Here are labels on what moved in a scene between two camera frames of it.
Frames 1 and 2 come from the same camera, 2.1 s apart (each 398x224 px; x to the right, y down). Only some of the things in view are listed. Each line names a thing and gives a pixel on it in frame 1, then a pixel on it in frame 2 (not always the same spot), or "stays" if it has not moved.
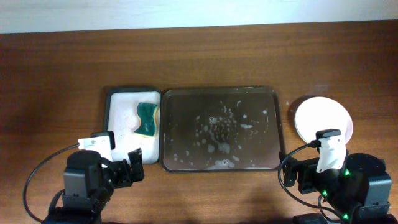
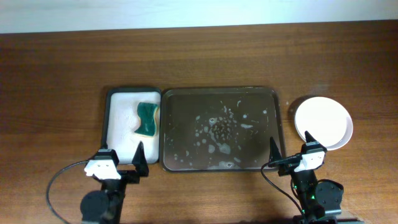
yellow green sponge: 147,113 stays
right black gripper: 305,167 -> 288,165
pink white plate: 323,113 stays
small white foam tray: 120,116 stays
